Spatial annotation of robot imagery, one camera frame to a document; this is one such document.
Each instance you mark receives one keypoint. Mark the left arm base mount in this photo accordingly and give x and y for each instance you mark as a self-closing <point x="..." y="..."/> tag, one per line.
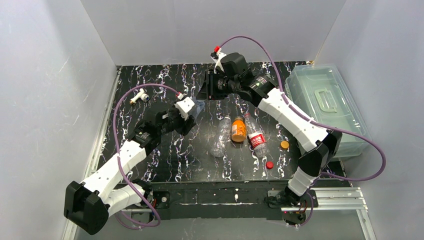
<point x="159" y="200"/>

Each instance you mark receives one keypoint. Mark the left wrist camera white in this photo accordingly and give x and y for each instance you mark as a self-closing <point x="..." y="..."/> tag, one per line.
<point x="184" y="105"/>

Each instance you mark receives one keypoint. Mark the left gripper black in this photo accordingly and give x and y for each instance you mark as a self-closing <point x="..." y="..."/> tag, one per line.
<point x="185" y="122"/>

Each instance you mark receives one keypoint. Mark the red bottle cap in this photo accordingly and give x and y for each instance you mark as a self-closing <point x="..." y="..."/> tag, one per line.
<point x="269" y="165"/>

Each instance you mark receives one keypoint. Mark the orange bottle cap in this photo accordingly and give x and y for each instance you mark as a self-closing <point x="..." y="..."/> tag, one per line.
<point x="285" y="144"/>

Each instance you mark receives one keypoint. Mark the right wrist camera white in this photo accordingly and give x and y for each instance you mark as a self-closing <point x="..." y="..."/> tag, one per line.
<point x="217" y="56"/>

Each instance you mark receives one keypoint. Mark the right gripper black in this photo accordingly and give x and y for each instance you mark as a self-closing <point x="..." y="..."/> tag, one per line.
<point x="212" y="86"/>

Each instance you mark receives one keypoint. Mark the clear plastic storage box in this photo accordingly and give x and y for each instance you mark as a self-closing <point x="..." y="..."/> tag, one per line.
<point x="320" y="91"/>

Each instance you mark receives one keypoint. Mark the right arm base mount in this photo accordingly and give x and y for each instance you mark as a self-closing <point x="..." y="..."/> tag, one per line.
<point x="296" y="210"/>

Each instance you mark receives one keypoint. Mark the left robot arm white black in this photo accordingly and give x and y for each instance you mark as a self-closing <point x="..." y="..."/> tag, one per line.
<point x="90" y="203"/>

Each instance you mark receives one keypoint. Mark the orange juice bottle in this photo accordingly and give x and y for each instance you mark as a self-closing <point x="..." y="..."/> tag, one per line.
<point x="238" y="130"/>

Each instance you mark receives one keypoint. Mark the white pipe fitting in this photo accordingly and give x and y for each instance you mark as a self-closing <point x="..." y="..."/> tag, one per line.
<point x="141" y="95"/>

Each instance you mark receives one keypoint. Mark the clear blue-tinted bottle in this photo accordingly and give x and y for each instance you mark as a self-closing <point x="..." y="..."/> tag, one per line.
<point x="199" y="106"/>

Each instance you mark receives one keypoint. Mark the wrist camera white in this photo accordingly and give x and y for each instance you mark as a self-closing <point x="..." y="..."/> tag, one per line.
<point x="184" y="105"/>
<point x="217" y="56"/>

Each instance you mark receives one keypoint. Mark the red label water bottle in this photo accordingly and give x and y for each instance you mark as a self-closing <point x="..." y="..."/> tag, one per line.
<point x="256" y="136"/>

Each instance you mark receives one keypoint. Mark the clear empty plastic bottle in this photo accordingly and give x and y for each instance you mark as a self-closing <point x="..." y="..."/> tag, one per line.
<point x="221" y="137"/>

